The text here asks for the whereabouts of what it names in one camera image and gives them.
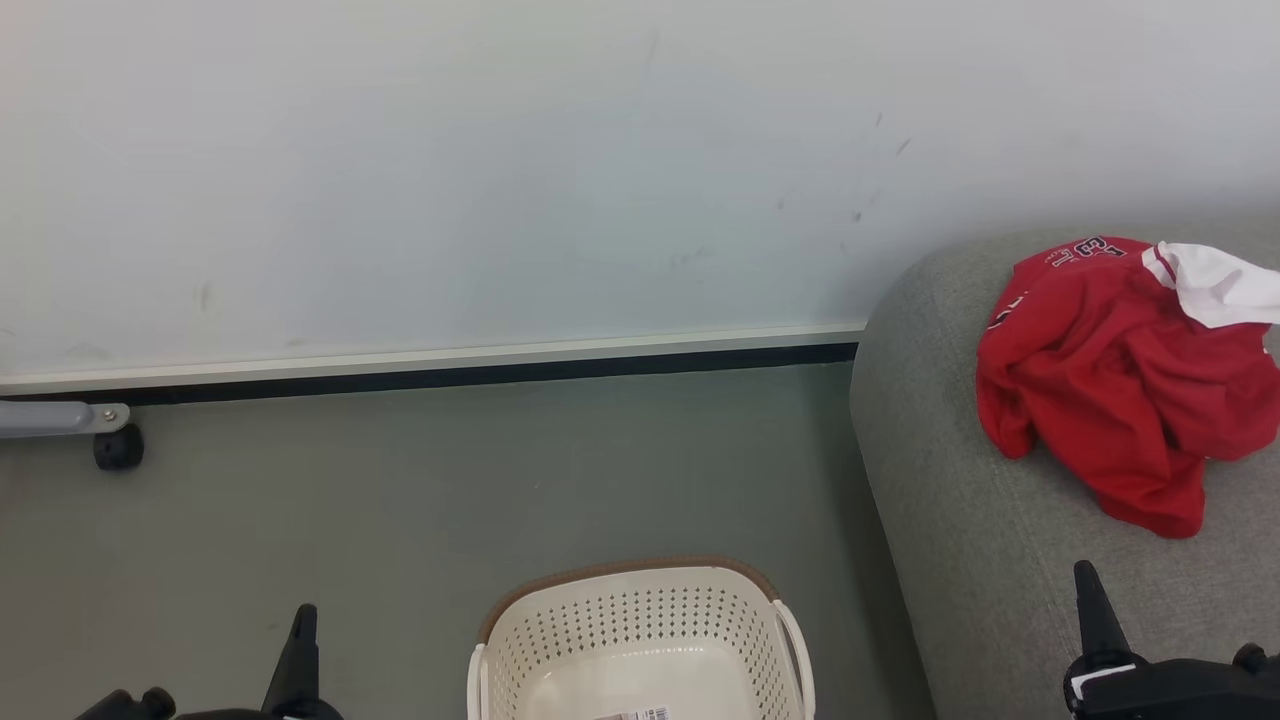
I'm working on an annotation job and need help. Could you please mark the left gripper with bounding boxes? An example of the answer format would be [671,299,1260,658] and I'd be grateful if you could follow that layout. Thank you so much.
[75,604,346,720]

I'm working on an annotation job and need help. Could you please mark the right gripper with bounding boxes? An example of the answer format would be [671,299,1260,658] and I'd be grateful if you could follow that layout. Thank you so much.
[1062,561,1280,720]

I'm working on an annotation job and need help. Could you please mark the red jersey with white trim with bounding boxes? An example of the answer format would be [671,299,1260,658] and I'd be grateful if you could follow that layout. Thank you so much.
[975,235,1280,540]

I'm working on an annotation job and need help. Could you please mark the cream perforated laundry basket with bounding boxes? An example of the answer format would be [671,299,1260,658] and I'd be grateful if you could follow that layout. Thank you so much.
[467,556,817,720]

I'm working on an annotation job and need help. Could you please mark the grey fabric sofa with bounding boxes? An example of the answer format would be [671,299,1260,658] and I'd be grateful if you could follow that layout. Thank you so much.
[849,214,1280,720]

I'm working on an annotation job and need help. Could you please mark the black caster wheel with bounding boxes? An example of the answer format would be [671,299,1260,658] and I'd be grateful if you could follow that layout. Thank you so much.
[93,424,145,472]

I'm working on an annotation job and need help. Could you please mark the white and black baseboard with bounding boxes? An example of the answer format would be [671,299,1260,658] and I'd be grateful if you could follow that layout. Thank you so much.
[0,321,867,407]

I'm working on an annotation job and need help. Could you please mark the grey metal frame leg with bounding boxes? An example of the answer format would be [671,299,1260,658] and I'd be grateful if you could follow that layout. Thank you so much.
[0,399,132,440]

